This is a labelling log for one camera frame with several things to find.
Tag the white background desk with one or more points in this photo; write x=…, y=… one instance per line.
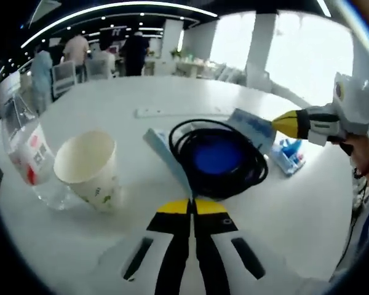
x=190, y=67

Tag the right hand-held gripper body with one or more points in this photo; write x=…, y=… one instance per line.
x=356, y=104

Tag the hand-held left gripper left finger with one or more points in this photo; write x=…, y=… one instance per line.
x=169, y=246

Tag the curved ceiling light strip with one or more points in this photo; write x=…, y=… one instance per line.
x=110, y=7

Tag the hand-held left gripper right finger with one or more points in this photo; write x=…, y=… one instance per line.
x=212, y=246

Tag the clear plastic water bottle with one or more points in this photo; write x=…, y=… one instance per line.
x=34, y=153

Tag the light blue tissue packet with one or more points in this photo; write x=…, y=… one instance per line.
x=215, y=155

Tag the green potted plant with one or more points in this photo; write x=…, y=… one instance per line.
x=176, y=53

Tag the ceiling air vent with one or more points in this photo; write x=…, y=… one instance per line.
x=46, y=9

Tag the white blue printed packet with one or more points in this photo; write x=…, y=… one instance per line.
x=252, y=123

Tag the white pillar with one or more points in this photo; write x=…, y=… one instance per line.
x=259, y=52
x=172, y=46

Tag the white printed paper cup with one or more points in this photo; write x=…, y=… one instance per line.
x=92, y=190

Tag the white chair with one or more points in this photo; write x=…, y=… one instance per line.
x=98, y=69
x=64, y=78

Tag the person's right hand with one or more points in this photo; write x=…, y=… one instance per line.
x=361, y=147

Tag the white power strip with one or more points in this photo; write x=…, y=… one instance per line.
x=150, y=112

